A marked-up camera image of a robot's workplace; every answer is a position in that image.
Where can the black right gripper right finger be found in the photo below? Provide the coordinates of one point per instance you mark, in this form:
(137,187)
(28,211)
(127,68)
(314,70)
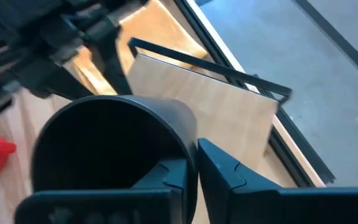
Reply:
(244,199)

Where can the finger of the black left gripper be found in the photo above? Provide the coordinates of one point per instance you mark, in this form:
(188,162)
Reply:
(54,85)
(113,68)

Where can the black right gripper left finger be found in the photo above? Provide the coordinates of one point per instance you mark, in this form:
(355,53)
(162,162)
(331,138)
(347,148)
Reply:
(154,202)

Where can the tall black cup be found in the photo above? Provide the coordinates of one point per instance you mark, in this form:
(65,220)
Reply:
(104,140)

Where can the wooden board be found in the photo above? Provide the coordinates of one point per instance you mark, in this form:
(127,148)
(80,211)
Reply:
(213,109)

